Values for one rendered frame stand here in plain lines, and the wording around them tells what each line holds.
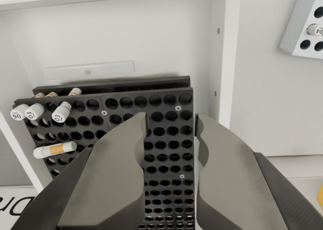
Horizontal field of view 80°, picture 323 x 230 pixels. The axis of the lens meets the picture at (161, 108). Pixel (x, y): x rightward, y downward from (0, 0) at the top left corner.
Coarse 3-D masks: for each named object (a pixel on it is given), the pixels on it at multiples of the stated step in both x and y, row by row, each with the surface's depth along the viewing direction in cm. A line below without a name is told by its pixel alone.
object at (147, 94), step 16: (64, 96) 19; (80, 96) 19; (96, 96) 19; (112, 96) 18; (128, 96) 18; (144, 96) 18; (160, 96) 18; (176, 96) 18; (192, 96) 18; (48, 112) 20; (80, 112) 19; (96, 112) 19
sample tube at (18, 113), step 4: (36, 96) 21; (40, 96) 21; (44, 96) 22; (24, 104) 19; (16, 108) 19; (20, 108) 19; (24, 108) 19; (12, 112) 18; (16, 112) 18; (20, 112) 18; (24, 112) 19; (12, 116) 19; (16, 116) 19; (20, 116) 19; (24, 116) 19
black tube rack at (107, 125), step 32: (32, 128) 21; (64, 128) 21; (96, 128) 20; (160, 128) 24; (192, 128) 20; (64, 160) 27; (160, 160) 22; (192, 160) 22; (160, 192) 25; (192, 192) 25; (192, 224) 29
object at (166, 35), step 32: (128, 0) 20; (160, 0) 20; (192, 0) 20; (224, 0) 15; (0, 32) 21; (32, 32) 22; (64, 32) 22; (96, 32) 22; (128, 32) 22; (160, 32) 22; (192, 32) 21; (224, 32) 16; (0, 64) 21; (32, 64) 24; (64, 64) 24; (160, 64) 23; (192, 64) 23; (224, 64) 17; (0, 96) 21; (32, 96) 25; (224, 96) 19; (0, 128) 22; (32, 160) 25; (160, 224) 33
